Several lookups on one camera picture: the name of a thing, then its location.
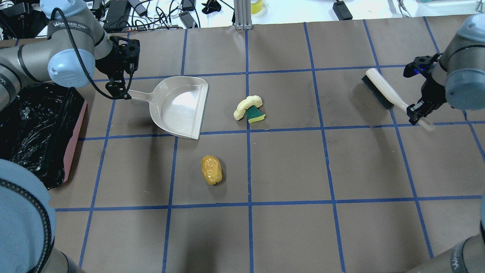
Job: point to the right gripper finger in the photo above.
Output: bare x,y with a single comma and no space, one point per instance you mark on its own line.
414,114
426,108

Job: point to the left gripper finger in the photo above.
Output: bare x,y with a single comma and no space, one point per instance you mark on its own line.
113,90
124,89

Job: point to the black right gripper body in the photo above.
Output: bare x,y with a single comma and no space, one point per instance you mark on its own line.
431,92

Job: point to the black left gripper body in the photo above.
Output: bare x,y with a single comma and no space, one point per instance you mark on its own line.
107,65

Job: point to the white hand brush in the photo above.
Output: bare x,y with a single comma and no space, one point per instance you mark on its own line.
386,95

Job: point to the white plastic dustpan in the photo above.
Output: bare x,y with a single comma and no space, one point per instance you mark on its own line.
177,105

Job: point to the yellow potato toy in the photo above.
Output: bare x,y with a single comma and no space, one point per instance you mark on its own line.
211,169

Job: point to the cream bread toy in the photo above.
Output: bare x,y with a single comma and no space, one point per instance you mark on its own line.
244,105

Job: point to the green yellow sponge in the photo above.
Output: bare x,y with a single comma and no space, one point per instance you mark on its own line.
253,114

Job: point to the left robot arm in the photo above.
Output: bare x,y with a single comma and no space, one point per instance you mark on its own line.
75,47

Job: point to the bin with black bag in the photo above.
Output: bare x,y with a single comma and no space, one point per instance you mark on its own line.
40,130

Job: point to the black power brick top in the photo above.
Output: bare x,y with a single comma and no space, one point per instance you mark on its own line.
341,10

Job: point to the yellow tape roll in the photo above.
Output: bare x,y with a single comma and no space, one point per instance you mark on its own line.
256,6

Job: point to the aluminium frame post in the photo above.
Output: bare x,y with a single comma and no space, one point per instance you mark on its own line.
242,15

